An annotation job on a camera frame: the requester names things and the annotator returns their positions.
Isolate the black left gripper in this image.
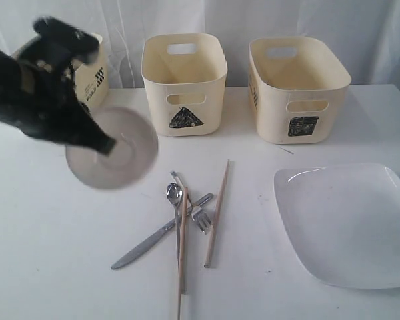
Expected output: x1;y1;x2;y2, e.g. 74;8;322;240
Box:
16;58;117;156

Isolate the white ceramic bowl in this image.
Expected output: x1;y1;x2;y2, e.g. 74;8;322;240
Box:
65;106;159;189

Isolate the stainless steel spoon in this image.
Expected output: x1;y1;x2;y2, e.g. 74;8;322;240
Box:
166;182;187;295

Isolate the wooden chopstick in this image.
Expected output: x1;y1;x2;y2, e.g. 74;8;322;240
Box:
176;187;188;320
204;159;231;269

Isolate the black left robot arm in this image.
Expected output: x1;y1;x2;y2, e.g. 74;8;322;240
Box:
0;50;117;156

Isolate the cream bin with black circle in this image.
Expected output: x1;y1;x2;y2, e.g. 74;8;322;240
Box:
11;33;109;110

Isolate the cream bin with black triangle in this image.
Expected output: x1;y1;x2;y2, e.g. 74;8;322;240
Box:
141;33;227;137

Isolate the stainless steel knife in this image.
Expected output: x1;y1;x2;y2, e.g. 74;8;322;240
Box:
111;193;214;270

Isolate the stainless steel fork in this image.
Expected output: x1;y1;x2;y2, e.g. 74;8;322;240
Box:
170;171;213;235

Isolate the cream bin with black square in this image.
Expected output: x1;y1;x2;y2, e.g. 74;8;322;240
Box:
249;37;351;145

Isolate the white square plate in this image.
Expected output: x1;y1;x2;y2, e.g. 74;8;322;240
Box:
273;163;400;290

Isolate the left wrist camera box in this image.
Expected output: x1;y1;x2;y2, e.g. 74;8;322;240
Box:
33;16;99;65

